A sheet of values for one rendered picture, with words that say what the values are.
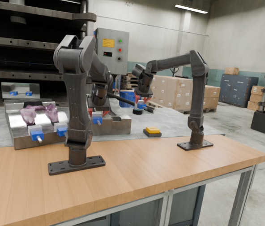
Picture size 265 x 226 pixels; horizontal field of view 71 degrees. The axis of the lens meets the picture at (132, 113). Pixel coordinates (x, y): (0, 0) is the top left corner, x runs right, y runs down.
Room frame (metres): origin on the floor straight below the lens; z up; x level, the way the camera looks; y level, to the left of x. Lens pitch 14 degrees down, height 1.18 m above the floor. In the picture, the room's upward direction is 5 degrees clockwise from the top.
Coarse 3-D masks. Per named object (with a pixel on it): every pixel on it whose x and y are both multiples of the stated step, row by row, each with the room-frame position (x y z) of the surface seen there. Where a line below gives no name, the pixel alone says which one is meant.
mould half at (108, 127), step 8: (112, 104) 1.21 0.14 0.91; (88, 112) 1.06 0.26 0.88; (120, 112) 1.12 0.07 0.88; (104, 120) 0.93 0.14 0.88; (112, 120) 0.94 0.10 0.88; (128, 120) 0.98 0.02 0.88; (96, 128) 0.91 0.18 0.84; (104, 128) 0.93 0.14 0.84; (112, 128) 0.95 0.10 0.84; (120, 128) 0.96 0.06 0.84; (128, 128) 0.98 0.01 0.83
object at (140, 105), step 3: (138, 102) 1.14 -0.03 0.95; (141, 102) 1.14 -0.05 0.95; (135, 105) 1.15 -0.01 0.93; (138, 105) 1.11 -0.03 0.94; (141, 105) 1.10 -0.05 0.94; (144, 105) 1.11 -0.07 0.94; (135, 108) 1.15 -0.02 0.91; (138, 108) 1.14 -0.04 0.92; (141, 108) 1.10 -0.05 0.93; (144, 108) 1.07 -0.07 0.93; (147, 108) 1.06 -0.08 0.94
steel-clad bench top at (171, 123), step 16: (0, 112) 1.17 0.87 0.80; (128, 112) 1.47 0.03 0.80; (144, 112) 1.51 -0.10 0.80; (160, 112) 1.56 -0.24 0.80; (176, 112) 1.62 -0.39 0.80; (0, 128) 0.90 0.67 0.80; (144, 128) 1.10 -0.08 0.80; (160, 128) 1.13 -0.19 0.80; (176, 128) 1.16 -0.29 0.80; (208, 128) 1.22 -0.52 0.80; (0, 144) 0.73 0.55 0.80
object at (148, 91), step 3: (141, 84) 1.08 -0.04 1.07; (144, 84) 1.07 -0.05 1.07; (135, 87) 1.11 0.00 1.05; (141, 87) 1.08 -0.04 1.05; (144, 87) 1.07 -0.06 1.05; (147, 87) 1.07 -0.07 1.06; (135, 90) 1.11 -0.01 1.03; (138, 90) 1.10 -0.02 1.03; (141, 90) 1.08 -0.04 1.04; (144, 90) 1.08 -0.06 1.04; (147, 90) 1.08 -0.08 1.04; (150, 90) 1.13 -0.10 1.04; (138, 93) 1.07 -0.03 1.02; (141, 93) 1.08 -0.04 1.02; (144, 93) 1.08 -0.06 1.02; (147, 93) 1.09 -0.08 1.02; (150, 93) 1.10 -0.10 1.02
